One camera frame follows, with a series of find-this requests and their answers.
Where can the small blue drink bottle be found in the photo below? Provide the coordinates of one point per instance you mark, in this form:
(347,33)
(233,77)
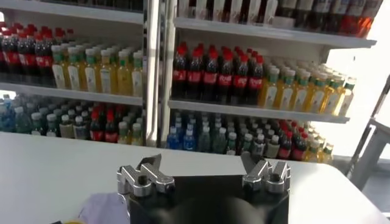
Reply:
(173,141)
(189,143)

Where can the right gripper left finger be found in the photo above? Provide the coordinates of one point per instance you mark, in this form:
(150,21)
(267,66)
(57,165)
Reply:
(137,179)

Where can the small yellow juice bottle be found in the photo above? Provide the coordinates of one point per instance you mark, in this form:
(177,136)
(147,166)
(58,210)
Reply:
(313,152)
(122,135)
(136,137)
(327,155)

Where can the small cola bottle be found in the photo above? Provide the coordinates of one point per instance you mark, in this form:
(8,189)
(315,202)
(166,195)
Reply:
(111,135)
(285,149)
(97,134)
(300,149)

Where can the purple t-shirt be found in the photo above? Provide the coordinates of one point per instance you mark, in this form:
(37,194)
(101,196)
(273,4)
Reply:
(103,210)

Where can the small dark bottle white cap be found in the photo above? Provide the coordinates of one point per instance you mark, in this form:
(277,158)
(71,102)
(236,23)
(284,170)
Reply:
(247,143)
(37,126)
(231,146)
(259,146)
(80,131)
(52,128)
(66,129)
(272,147)

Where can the cola bottle red cap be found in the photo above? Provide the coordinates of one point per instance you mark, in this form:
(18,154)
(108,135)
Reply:
(240,81)
(179,76)
(10,58)
(255,82)
(26,59)
(225,79)
(194,77)
(44,61)
(210,78)

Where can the grey metal shelf unit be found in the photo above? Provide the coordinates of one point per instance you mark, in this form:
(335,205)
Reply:
(76,94)
(259,112)

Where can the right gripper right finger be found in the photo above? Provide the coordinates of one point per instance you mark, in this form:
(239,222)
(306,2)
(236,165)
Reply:
(274,179)

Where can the dark slanted frame post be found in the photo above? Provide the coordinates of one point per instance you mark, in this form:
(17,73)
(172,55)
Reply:
(382,97)

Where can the grey metal frame table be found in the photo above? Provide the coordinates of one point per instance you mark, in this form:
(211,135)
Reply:
(368,158)

